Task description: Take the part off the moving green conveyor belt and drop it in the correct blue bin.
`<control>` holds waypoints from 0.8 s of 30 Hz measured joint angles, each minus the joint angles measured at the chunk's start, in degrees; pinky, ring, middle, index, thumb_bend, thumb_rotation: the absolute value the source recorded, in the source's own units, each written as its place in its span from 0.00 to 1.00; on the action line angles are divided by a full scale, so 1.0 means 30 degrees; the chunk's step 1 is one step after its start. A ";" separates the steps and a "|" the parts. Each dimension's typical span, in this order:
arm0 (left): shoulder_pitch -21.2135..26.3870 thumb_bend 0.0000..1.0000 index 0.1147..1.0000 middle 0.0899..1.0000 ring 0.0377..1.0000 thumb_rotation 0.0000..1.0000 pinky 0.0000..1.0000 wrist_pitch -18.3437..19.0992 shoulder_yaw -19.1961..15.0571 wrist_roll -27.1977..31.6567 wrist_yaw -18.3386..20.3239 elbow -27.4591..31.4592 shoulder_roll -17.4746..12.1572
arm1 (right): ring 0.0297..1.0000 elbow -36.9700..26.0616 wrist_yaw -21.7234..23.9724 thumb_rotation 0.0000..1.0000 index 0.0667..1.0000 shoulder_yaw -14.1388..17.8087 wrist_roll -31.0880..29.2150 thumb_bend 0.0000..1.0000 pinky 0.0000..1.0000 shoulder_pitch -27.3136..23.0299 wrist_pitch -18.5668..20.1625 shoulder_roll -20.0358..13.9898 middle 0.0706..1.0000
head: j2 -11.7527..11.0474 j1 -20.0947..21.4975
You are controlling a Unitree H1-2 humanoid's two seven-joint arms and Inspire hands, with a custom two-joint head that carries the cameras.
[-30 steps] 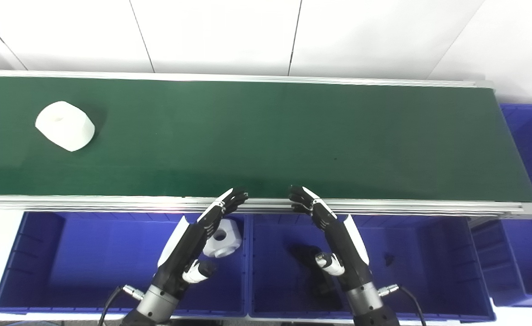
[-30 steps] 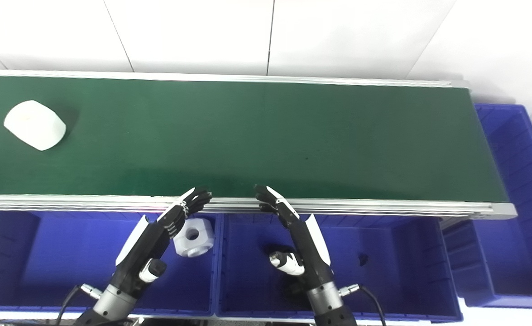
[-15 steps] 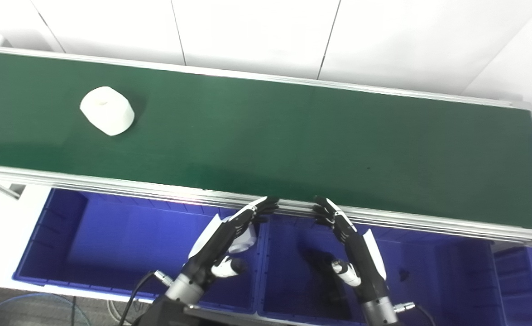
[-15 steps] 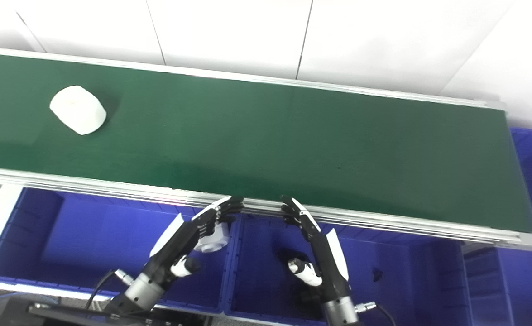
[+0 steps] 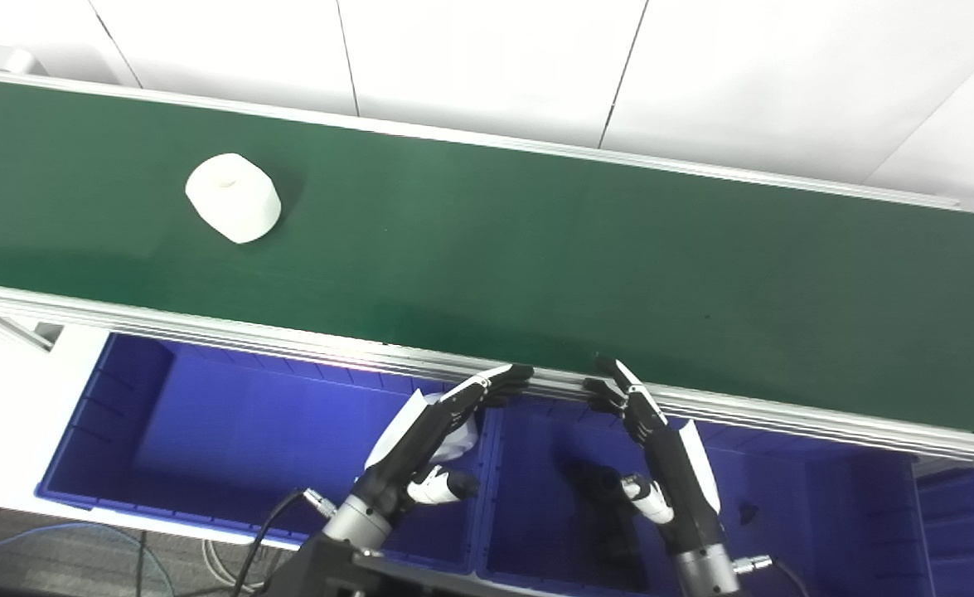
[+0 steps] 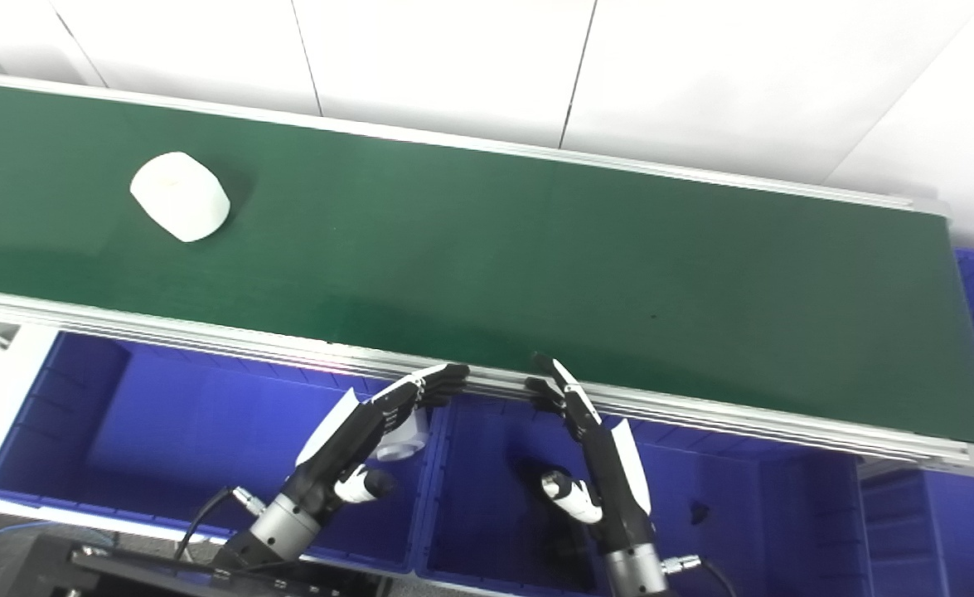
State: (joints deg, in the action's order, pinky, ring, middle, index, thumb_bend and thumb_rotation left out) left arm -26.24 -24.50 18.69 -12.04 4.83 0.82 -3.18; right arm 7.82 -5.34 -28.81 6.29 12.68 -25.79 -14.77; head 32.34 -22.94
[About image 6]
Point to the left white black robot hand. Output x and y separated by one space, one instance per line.
333 460

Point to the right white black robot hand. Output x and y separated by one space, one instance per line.
619 489

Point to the white plastic part with hole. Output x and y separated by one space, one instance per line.
180 197
404 439

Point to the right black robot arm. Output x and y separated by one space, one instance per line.
632 572

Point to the blue plastic bin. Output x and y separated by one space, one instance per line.
785 531
951 539
163 431

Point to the small black piece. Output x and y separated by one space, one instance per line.
700 512

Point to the black robot torso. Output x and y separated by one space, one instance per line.
80 572

